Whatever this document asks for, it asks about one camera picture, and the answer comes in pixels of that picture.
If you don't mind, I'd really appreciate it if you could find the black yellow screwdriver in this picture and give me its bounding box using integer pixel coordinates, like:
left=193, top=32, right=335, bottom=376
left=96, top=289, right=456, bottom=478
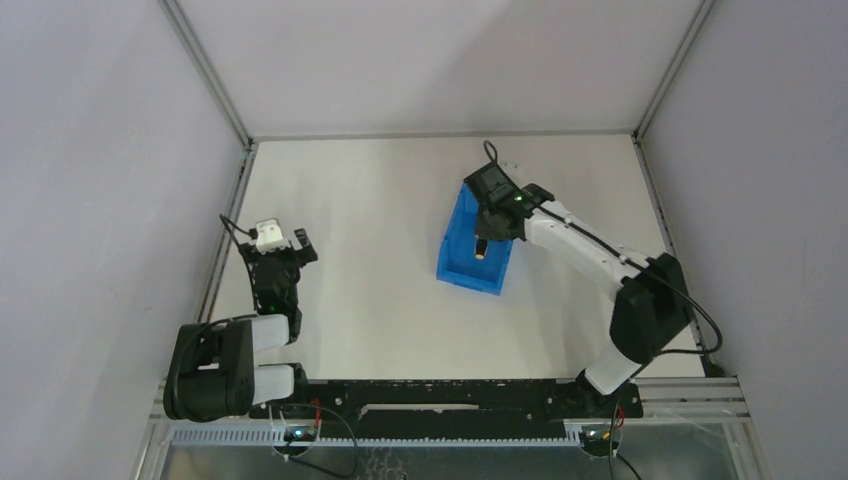
left=474, top=238, right=488, bottom=260

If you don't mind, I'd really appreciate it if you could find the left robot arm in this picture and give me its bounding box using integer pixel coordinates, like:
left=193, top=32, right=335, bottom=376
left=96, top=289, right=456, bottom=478
left=163, top=222, right=318, bottom=423

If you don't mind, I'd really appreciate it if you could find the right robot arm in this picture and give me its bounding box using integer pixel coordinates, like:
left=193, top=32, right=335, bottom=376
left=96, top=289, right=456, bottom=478
left=464, top=163, right=692, bottom=416

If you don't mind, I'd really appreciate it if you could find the blue plastic bin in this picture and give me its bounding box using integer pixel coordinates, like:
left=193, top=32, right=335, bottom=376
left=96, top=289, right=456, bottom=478
left=436, top=185, right=513, bottom=296

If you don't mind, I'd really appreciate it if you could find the left controller board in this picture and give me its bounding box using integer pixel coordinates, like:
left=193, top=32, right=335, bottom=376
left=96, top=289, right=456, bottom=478
left=283, top=426, right=319, bottom=443

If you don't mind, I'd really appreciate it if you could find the controller board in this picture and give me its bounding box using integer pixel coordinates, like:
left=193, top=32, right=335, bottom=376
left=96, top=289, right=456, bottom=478
left=283, top=426, right=319, bottom=443
left=580, top=428, right=618, bottom=458

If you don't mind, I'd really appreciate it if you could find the right controller board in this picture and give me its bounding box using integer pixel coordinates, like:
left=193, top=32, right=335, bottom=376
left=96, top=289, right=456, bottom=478
left=580, top=428, right=618, bottom=458

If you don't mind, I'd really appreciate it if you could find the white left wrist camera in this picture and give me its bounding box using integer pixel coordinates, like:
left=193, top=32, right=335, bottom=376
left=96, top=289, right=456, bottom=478
left=255, top=218, right=291, bottom=254

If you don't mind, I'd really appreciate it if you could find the left aluminium frame rail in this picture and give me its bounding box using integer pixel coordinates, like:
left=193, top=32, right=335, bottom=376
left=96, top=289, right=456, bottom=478
left=195, top=141, right=258, bottom=323

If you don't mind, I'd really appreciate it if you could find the aluminium frame rail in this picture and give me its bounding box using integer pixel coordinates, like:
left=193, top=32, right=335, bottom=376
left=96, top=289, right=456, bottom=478
left=252, top=129, right=634, bottom=144
left=195, top=141, right=258, bottom=323
left=631, top=135, right=706, bottom=349

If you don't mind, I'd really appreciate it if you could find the back aluminium frame rail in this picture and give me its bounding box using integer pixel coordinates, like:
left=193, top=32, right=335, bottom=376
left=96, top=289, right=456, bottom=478
left=252, top=129, right=634, bottom=144

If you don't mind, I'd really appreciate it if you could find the right aluminium frame rail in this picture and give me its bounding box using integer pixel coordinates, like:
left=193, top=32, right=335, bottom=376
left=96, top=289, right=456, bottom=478
left=631, top=135, right=706, bottom=349

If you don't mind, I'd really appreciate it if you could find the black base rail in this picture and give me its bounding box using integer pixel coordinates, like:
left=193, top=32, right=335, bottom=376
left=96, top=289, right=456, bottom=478
left=249, top=379, right=645, bottom=439

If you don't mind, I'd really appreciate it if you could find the white slotted cable duct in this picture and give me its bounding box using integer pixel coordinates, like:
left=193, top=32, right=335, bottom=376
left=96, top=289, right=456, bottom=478
left=169, top=424, right=582, bottom=448

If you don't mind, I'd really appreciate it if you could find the left black cable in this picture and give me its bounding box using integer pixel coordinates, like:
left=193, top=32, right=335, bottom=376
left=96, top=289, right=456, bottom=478
left=268, top=402, right=360, bottom=480

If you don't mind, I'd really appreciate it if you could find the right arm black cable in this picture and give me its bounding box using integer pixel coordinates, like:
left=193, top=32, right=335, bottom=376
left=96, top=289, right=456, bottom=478
left=482, top=139, right=725, bottom=359

